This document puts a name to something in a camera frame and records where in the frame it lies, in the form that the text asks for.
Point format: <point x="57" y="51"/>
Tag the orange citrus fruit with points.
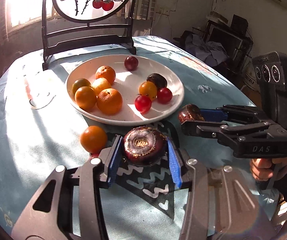
<point x="85" y="97"/>

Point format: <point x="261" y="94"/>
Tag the yellow spotted citrus fruit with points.
<point x="148" y="91"/>

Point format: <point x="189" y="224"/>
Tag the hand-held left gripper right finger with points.
<point x="174" y="162"/>

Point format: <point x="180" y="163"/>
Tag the bright window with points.
<point x="23" y="2"/>

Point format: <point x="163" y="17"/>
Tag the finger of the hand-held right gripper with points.
<point x="203" y="130"/>
<point x="213" y="114"/>

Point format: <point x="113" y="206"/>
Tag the dark wrinkled passion fruit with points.
<point x="157" y="80"/>

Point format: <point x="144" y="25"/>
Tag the dark cluttered shelf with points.
<point x="231" y="37"/>

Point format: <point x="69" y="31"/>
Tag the person's right hand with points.
<point x="261" y="166"/>

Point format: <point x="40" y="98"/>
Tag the pile of clothes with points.
<point x="203" y="47"/>

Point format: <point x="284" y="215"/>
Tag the yellow green tomato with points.
<point x="80" y="84"/>

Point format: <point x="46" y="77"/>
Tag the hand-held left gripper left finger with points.
<point x="114" y="155"/>

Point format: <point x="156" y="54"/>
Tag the large mandarin orange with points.
<point x="109" y="101"/>

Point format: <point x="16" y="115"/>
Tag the small dark wrinkled fruit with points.
<point x="191" y="113"/>

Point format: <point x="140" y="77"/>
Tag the white plastic bucket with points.
<point x="249" y="78"/>

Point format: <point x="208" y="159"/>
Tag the white ceramic plate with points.
<point x="126" y="80"/>

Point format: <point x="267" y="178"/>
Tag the red cherry tomato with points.
<point x="164" y="95"/>

